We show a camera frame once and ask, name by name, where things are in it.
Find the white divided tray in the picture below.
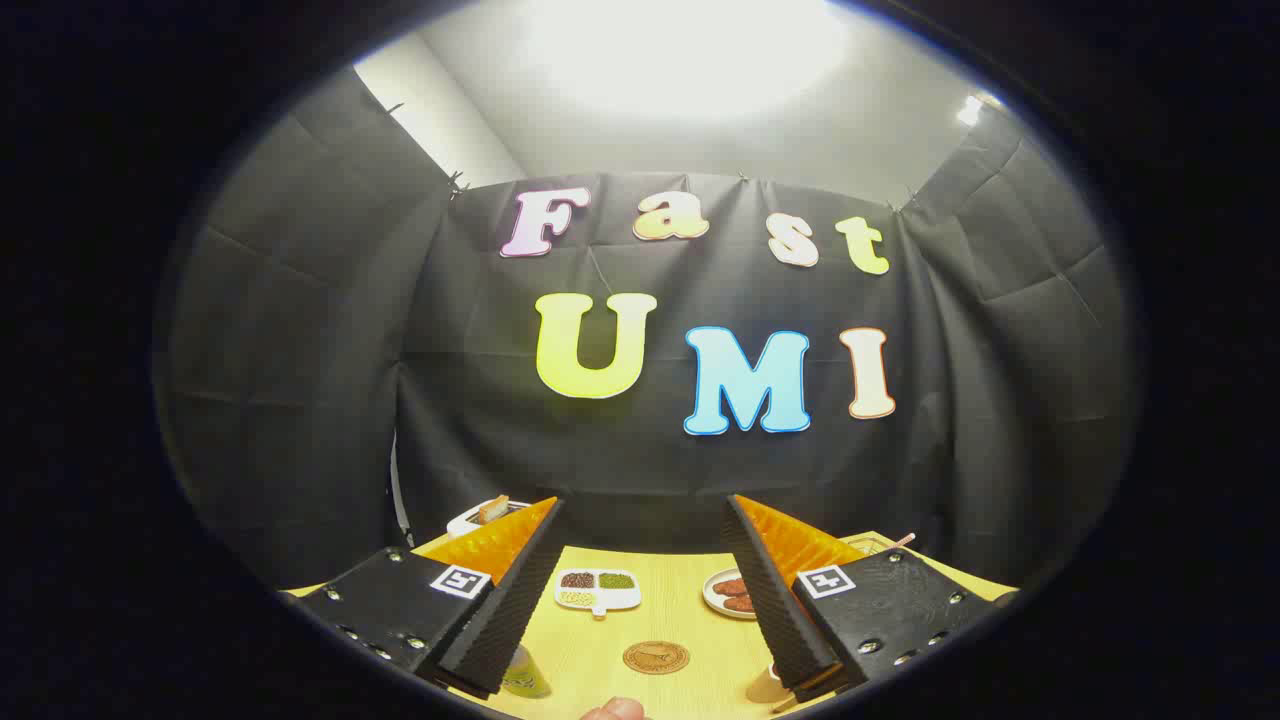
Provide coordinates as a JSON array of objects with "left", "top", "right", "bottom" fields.
[{"left": 554, "top": 568, "right": 643, "bottom": 618}]

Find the white toaster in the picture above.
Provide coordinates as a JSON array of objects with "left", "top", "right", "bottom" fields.
[{"left": 447, "top": 497, "right": 533, "bottom": 538}]

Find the silver juice bottle green label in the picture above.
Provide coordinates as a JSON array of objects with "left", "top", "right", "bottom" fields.
[{"left": 500, "top": 645, "right": 553, "bottom": 699}]

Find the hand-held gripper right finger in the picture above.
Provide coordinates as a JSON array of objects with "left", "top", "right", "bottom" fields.
[{"left": 720, "top": 494, "right": 1019, "bottom": 706}]

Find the wooden table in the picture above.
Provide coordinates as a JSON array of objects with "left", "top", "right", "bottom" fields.
[{"left": 285, "top": 530, "right": 1021, "bottom": 720}]

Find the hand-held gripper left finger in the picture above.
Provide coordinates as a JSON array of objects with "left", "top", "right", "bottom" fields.
[{"left": 288, "top": 495, "right": 567, "bottom": 701}]

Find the cream cup with handle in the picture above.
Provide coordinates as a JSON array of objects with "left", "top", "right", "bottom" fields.
[{"left": 745, "top": 662, "right": 801, "bottom": 713}]

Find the black backdrop cloth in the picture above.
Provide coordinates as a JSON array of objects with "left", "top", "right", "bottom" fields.
[{"left": 155, "top": 65, "right": 1146, "bottom": 591}]

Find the round cork coaster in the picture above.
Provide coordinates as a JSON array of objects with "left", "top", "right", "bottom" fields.
[{"left": 622, "top": 640, "right": 691, "bottom": 676}]

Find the white oval plate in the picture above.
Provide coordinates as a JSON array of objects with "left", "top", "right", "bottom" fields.
[{"left": 702, "top": 567, "right": 761, "bottom": 621}]

